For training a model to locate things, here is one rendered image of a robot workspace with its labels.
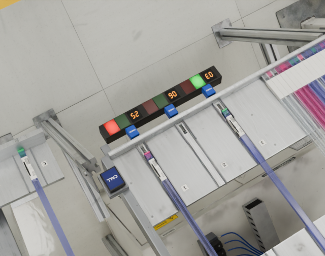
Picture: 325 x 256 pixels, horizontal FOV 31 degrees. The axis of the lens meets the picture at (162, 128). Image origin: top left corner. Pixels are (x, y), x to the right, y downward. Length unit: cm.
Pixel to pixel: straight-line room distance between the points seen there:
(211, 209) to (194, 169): 29
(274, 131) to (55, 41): 92
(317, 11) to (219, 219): 110
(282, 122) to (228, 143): 14
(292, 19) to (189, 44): 45
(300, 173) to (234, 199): 22
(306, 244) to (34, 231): 112
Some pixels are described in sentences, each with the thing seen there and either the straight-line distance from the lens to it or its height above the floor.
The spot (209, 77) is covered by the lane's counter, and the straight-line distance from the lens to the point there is 152.
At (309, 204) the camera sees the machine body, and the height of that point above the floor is 62.
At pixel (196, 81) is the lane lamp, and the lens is 151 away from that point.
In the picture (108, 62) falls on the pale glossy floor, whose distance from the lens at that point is 211.
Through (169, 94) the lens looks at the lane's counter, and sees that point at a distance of 149.
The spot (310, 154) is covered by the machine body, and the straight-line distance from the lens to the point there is 176.
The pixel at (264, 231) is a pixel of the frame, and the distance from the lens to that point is 169.
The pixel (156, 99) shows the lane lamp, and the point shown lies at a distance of 148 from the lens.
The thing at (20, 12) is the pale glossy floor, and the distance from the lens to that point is 205.
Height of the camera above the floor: 203
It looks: 67 degrees down
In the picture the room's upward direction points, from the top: 116 degrees clockwise
